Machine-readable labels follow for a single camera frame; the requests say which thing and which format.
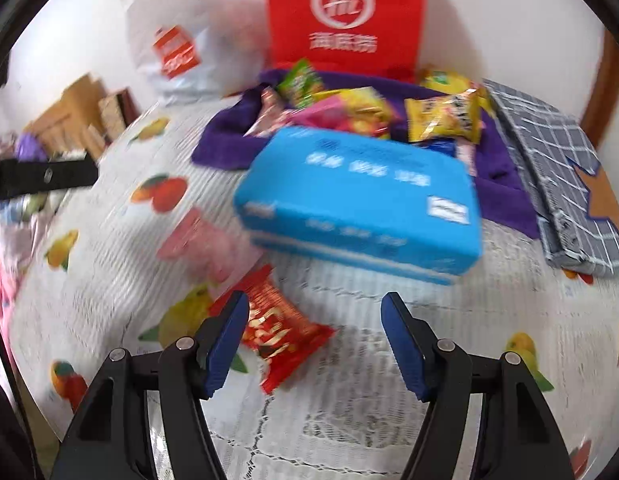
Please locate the red bag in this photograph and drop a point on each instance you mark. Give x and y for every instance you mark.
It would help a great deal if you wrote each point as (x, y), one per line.
(299, 10)

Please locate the pink foil snack packet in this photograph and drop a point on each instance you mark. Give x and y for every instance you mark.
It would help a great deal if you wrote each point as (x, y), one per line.
(264, 112)

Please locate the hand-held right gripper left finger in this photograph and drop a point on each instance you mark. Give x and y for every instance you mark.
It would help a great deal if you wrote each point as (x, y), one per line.
(227, 345)

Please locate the brown wooden frame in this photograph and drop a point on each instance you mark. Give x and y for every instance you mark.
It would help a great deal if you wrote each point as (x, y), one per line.
(607, 90)

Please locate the pink and red snack packet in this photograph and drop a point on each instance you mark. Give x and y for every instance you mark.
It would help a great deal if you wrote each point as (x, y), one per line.
(204, 245)

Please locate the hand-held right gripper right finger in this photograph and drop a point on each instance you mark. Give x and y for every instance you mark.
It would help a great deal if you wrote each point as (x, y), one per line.
(402, 345)

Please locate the blue tissue pack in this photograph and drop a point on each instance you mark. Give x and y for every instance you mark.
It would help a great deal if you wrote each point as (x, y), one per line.
(359, 195)

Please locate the purple towel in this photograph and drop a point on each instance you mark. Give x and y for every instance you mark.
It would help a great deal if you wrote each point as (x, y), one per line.
(224, 145)

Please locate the pink printed blanket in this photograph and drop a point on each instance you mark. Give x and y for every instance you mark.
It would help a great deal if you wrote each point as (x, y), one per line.
(4, 260)

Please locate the yellow and green snack packet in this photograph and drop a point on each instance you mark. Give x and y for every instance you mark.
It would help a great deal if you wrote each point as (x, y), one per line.
(439, 79)

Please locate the cardboard box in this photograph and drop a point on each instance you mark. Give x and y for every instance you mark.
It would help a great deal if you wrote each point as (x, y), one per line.
(64, 115)

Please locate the magenta and yellow snack packet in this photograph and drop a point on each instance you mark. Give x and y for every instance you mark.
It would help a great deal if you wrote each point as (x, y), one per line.
(349, 112)

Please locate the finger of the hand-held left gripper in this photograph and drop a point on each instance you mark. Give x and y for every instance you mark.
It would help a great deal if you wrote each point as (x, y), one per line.
(39, 177)

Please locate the small patterned box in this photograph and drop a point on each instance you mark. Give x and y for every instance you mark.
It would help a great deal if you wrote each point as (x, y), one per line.
(114, 110)

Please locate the white plastic bag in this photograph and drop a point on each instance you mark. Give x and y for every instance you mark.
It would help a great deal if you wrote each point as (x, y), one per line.
(204, 60)

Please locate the dark blue snack packet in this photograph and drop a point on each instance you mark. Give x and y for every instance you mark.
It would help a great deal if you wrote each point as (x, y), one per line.
(442, 148)

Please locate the grey checked folded cloth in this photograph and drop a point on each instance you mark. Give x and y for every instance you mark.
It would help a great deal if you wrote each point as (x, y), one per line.
(564, 170)

